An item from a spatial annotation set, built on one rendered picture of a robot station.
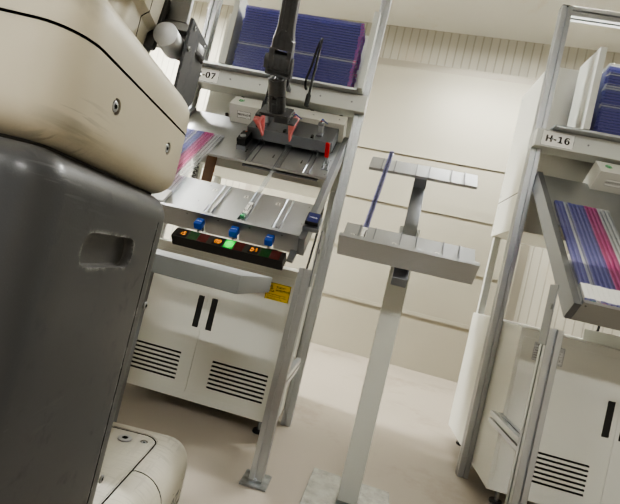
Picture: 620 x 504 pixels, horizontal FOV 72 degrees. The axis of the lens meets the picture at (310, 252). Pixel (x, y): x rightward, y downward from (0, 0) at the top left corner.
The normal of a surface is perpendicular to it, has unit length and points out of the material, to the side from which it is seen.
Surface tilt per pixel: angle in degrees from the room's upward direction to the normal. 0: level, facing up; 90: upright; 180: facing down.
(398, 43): 90
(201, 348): 90
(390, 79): 90
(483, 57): 90
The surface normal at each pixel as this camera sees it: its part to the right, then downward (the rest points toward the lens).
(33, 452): 0.97, 0.23
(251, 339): -0.12, -0.07
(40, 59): 0.27, 0.04
